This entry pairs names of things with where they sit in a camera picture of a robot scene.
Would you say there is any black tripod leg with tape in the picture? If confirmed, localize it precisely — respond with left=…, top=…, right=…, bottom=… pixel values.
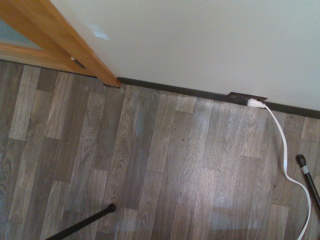
left=295, top=154, right=320, bottom=213

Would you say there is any orange wooden door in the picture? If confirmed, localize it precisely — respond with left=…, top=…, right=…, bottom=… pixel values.
left=0, top=0, right=123, bottom=89

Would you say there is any white flat power cable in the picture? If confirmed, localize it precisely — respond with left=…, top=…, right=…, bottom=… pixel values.
left=263, top=104, right=312, bottom=240

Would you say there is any wooden door with glass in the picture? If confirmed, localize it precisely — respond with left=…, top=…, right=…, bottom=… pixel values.
left=0, top=18, right=97, bottom=78

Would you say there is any white power plug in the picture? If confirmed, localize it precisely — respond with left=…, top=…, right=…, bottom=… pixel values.
left=246, top=98, right=267, bottom=109

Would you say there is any black baseboard strip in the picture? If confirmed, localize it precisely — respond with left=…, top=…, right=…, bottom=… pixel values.
left=117, top=76, right=320, bottom=118

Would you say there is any dark wall power outlet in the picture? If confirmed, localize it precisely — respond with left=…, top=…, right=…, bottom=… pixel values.
left=227, top=92, right=268, bottom=105

